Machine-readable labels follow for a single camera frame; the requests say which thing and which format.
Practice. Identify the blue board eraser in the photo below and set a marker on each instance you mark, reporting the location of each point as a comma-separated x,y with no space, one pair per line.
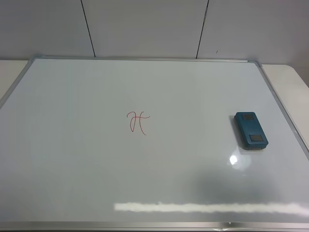
251,132

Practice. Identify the white aluminium-framed whiteboard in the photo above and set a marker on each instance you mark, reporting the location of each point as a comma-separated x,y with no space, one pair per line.
147,145

